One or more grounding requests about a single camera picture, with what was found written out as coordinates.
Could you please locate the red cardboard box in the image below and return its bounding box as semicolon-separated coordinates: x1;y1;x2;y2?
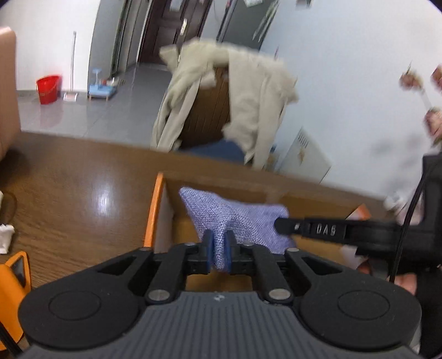
143;170;391;292

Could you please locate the mop with white handle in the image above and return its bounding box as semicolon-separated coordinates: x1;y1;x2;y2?
63;31;78;102

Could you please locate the pink suitcase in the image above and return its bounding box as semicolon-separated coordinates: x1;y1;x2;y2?
0;27;21;159

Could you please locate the white cloth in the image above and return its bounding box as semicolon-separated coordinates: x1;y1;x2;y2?
0;224;15;254

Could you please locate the blue small stool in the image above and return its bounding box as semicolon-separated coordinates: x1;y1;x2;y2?
88;68;117;101

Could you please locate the brown wooden chair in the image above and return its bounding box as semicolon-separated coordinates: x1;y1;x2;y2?
178;67;244;164

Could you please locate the dried pink rose bouquet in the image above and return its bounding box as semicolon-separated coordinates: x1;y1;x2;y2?
399;64;441;151

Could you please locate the lavender knitted cloth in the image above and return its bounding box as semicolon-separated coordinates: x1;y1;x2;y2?
179;187;296;271

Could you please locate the red plastic bucket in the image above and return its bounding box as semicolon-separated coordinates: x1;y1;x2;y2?
36;75;61;105

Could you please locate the orange cloth pouch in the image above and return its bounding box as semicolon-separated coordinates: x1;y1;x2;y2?
1;251;31;355

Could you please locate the white floor appliance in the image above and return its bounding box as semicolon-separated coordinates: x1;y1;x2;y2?
278;128;332;184

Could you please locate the dark brown entrance door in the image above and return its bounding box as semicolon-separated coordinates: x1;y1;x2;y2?
138;0;212;65

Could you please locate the grey refrigerator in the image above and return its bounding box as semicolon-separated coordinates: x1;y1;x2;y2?
217;1;280;51

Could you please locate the beige coat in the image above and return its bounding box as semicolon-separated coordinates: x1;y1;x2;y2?
151;38;298;170

